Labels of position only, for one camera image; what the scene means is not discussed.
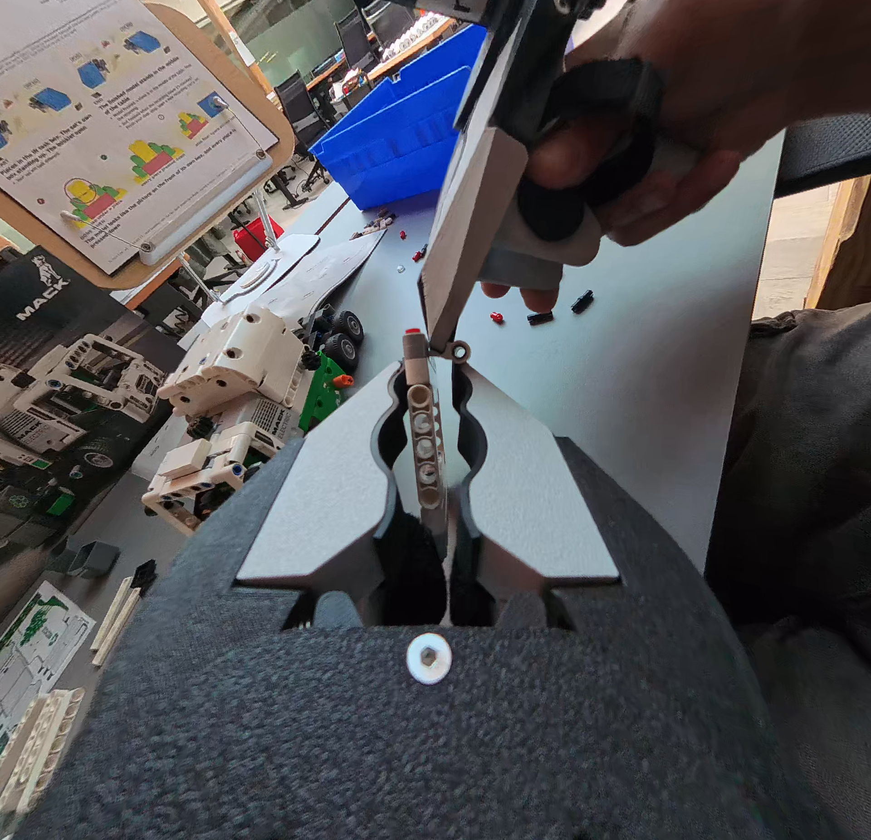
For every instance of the person's body in black clothing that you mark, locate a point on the person's body in black clothing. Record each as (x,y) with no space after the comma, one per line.
(796,513)

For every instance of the black office chair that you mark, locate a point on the black office chair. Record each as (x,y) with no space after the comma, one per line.
(303,105)
(355,40)

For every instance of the cluttered wooden work table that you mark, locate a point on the cluttered wooden work table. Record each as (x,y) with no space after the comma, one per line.
(408,44)

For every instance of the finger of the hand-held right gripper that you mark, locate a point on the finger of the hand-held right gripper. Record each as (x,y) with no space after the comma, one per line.
(463,241)

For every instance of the red plastic bin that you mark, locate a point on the red plastic bin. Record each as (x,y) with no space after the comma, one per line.
(255,238)

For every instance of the person's right hand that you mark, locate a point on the person's right hand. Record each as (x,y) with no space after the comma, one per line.
(721,71)

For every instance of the blue plastic bin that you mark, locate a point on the blue plastic bin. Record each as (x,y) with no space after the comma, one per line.
(381,146)

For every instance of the cluster of tan lego pieces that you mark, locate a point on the cluster of tan lego pieces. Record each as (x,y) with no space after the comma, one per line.
(378,224)

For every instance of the small grey lego connector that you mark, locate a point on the small grey lego connector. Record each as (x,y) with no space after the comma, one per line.
(463,351)

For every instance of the thin white lego beam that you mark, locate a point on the thin white lego beam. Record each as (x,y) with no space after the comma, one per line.
(117,628)
(112,612)

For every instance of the paper building booklet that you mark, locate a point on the paper building booklet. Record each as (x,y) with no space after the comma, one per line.
(340,268)

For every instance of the instruction sheet on clipboard stand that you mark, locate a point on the instruction sheet on clipboard stand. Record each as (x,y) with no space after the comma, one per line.
(258,91)

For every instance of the grey lego block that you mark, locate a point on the grey lego block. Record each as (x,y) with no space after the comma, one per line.
(94,558)

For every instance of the stack of white lego frames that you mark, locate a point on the stack of white lego frames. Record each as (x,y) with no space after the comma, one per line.
(37,745)

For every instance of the white document stand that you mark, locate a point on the white document stand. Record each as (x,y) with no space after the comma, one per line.
(272,268)

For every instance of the white lego truck model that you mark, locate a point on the white lego truck model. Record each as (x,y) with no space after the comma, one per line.
(231,357)

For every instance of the Mack LEGO instruction booklet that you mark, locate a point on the Mack LEGO instruction booklet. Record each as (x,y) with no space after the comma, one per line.
(61,391)

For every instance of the black chair armrest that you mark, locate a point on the black chair armrest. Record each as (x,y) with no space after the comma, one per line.
(827,156)

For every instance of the tan LEGO Technic beam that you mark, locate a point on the tan LEGO Technic beam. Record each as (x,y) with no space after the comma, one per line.
(425,445)

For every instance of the black lego piece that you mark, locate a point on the black lego piece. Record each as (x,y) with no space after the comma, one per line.
(143,576)

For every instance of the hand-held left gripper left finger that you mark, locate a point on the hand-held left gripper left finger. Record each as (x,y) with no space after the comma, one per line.
(320,500)

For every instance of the wooden post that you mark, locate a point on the wooden post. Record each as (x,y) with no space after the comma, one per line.
(844,241)

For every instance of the green white sticker sheet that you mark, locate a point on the green white sticker sheet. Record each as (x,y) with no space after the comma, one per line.
(41,656)

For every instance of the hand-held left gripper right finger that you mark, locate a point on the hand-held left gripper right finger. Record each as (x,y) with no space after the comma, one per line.
(537,506)

